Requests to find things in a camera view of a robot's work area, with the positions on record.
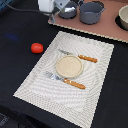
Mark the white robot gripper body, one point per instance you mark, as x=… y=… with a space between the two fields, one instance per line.
x=47 y=6

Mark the grey frying pan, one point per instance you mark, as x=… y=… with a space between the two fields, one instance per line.
x=62 y=6

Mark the pink stove board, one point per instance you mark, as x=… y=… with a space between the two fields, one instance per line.
x=106 y=27

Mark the grey cooking pot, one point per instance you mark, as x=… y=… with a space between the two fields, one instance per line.
x=90 y=12

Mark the round beige plate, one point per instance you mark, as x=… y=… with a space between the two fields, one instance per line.
x=69 y=66

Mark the beige bowl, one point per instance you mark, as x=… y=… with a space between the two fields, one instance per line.
x=123 y=14

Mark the woven beige placemat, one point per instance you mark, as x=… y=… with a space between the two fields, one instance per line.
x=70 y=103

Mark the knife with wooden handle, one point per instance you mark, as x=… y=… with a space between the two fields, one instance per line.
x=80 y=56

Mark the fork with wooden handle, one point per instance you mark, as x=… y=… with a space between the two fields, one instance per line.
x=55 y=77

